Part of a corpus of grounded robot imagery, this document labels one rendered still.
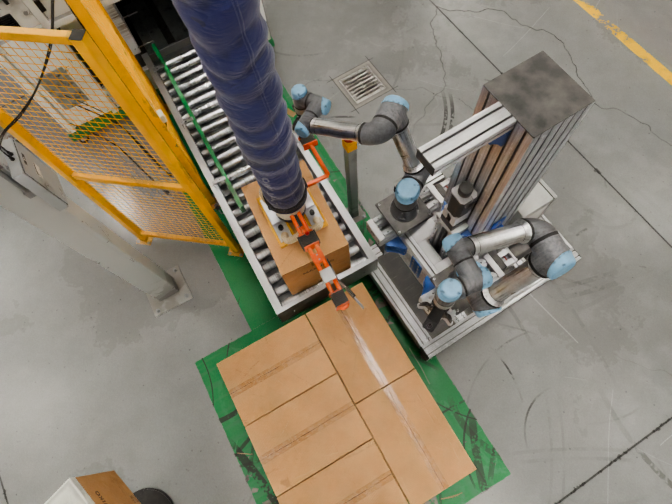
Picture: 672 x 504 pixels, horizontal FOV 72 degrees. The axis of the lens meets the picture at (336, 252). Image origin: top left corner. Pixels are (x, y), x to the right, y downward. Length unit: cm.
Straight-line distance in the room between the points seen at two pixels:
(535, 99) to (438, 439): 182
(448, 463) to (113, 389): 230
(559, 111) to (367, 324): 164
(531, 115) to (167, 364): 285
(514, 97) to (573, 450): 246
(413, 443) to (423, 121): 255
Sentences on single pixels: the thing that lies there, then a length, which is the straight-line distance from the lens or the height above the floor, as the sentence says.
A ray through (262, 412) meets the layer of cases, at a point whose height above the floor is 54.
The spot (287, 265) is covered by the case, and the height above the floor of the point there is 95.
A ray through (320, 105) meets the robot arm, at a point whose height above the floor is 149.
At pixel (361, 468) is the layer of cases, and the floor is 54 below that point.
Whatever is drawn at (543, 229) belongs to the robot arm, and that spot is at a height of 163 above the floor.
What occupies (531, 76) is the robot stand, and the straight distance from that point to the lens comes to 172.
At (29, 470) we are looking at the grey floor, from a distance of 398.
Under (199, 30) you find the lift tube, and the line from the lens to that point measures 143.
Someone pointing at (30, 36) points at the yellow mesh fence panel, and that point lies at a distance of 207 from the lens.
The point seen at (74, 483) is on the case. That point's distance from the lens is 262.
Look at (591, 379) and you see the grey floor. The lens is 360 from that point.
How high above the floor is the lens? 326
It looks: 69 degrees down
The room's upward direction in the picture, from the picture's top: 10 degrees counter-clockwise
